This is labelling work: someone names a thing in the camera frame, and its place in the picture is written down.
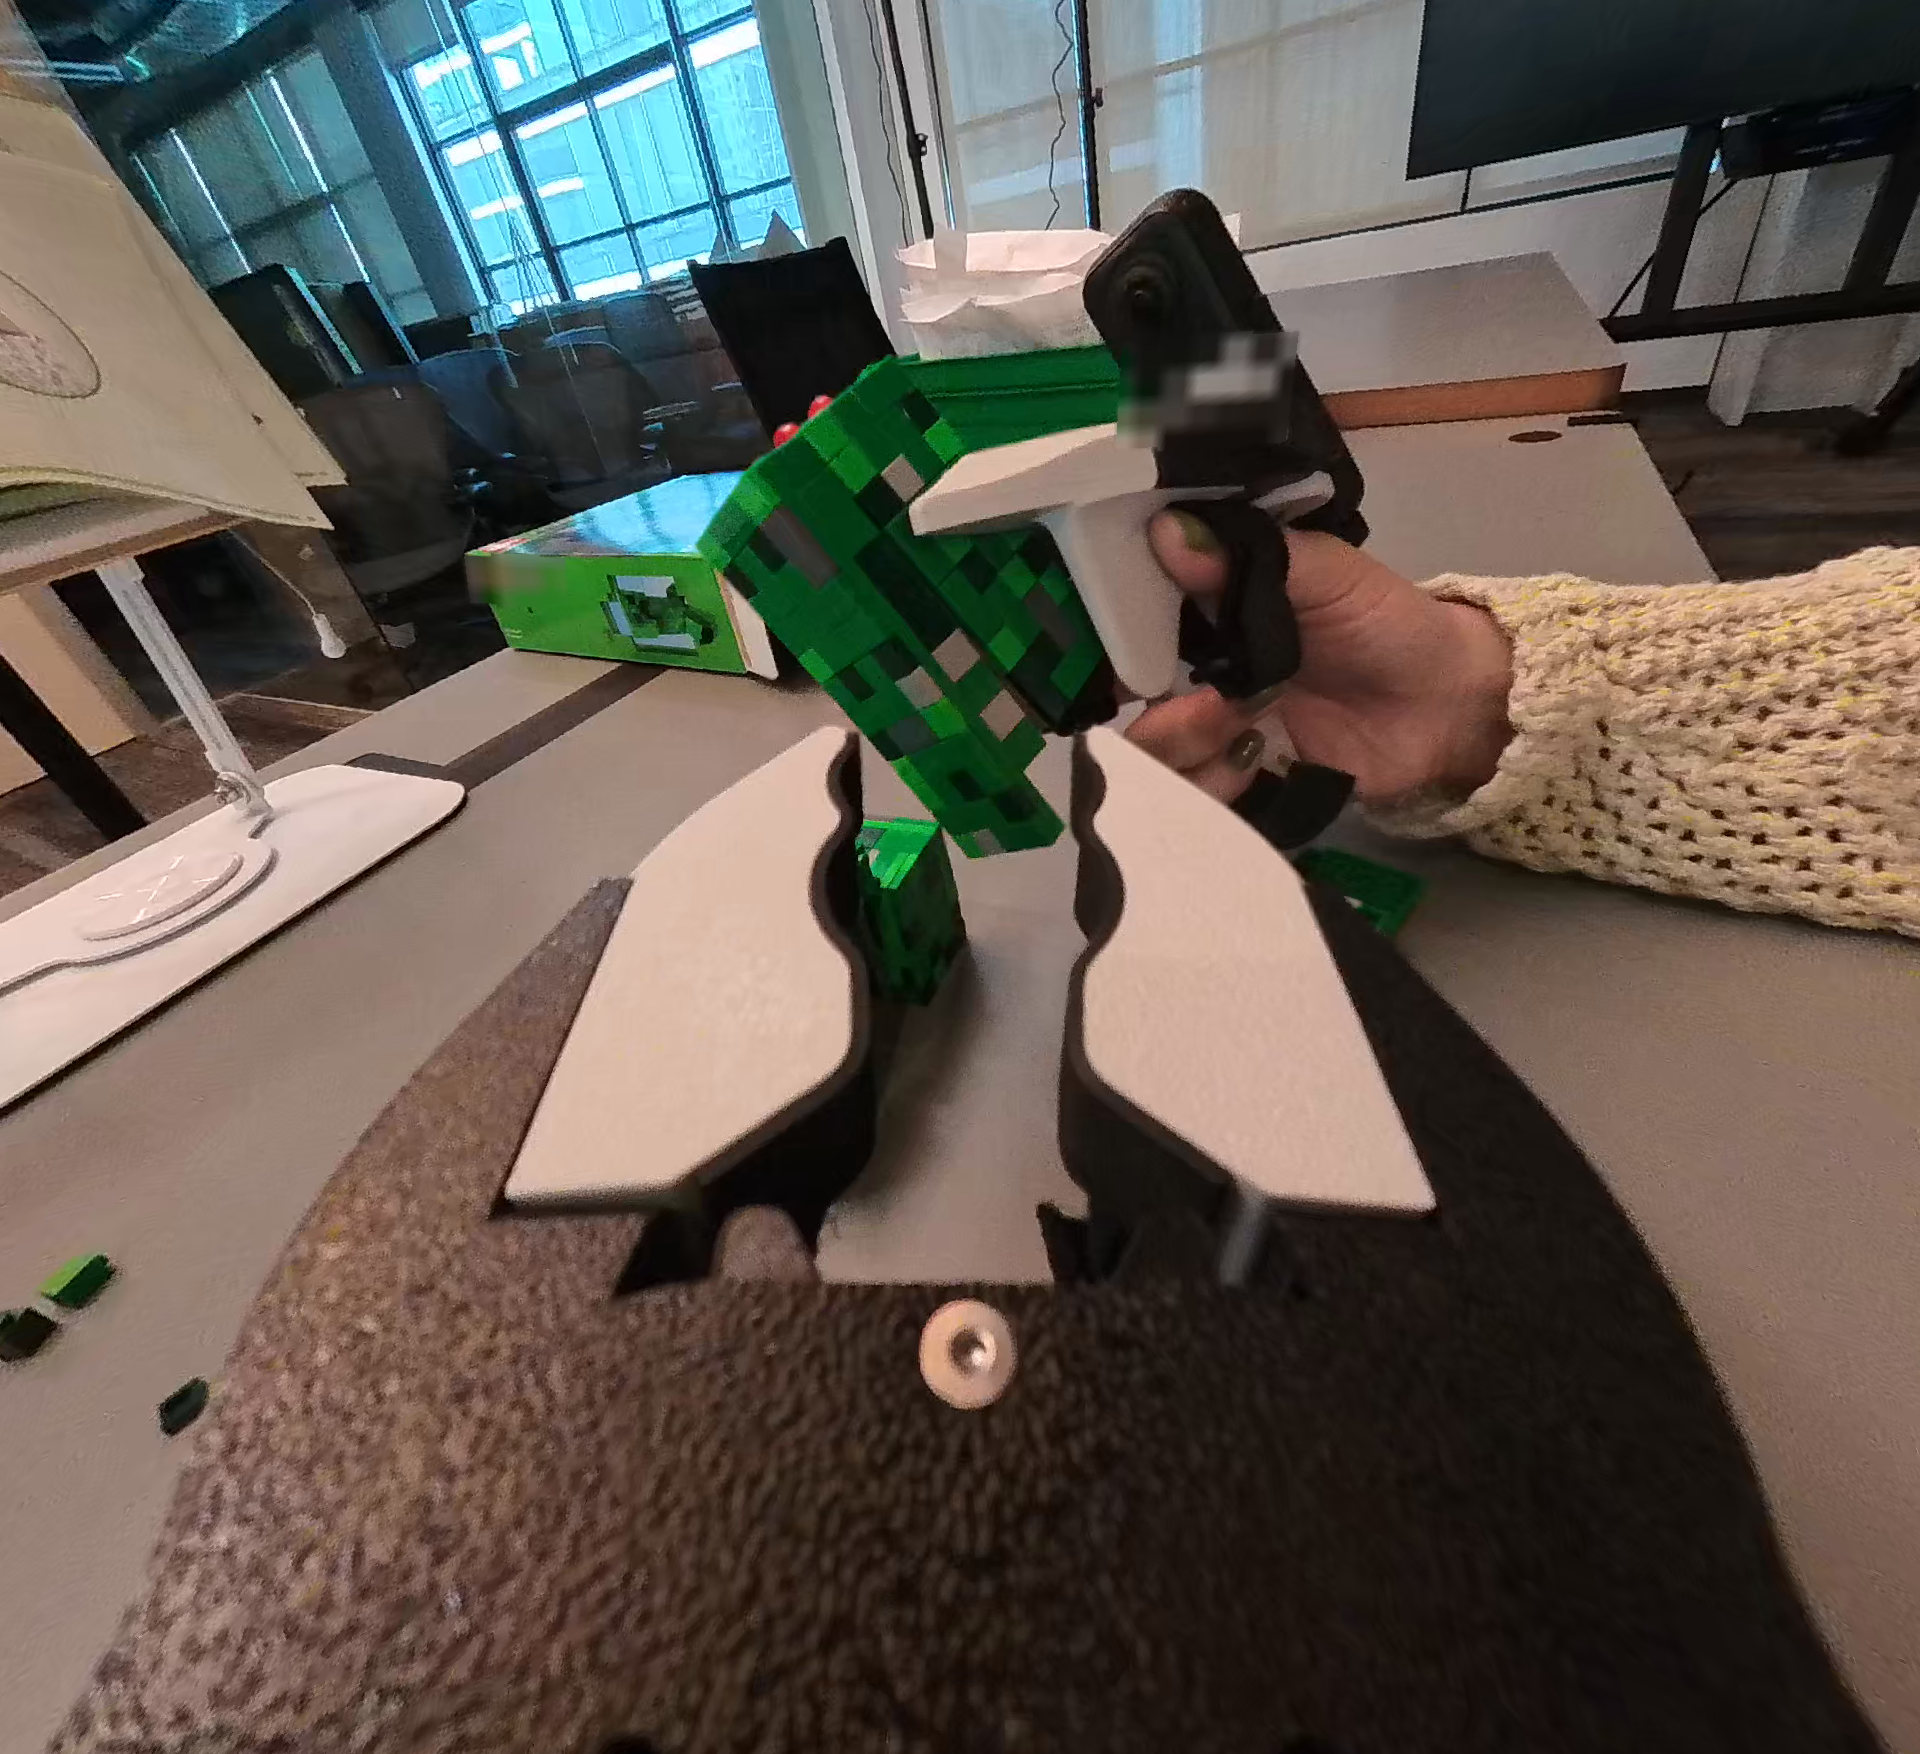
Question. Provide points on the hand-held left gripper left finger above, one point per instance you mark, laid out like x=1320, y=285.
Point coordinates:
x=704, y=1006

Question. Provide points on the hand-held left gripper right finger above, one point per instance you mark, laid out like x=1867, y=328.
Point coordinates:
x=1231, y=1020

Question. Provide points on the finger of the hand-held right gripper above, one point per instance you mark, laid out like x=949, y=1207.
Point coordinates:
x=1049, y=486

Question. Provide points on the tall green lego body block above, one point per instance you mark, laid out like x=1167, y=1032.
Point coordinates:
x=871, y=555

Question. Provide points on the green lego set box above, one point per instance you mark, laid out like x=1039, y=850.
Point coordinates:
x=600, y=586

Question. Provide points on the small dark lego plate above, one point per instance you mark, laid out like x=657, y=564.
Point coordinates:
x=184, y=1406

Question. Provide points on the small dark green lego brick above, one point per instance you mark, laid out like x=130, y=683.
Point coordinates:
x=27, y=1335

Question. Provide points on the lego instruction booklet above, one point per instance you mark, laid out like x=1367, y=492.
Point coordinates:
x=119, y=330

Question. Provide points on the person's right hand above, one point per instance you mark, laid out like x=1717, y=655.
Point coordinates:
x=1397, y=691

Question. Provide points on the white crumpled paper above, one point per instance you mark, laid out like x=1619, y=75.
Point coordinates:
x=992, y=285

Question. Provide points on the black office chair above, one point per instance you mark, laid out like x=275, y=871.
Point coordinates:
x=787, y=330

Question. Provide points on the white book stand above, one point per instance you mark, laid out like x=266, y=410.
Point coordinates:
x=225, y=870

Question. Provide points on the black tv stand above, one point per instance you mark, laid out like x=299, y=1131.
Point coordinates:
x=1769, y=239

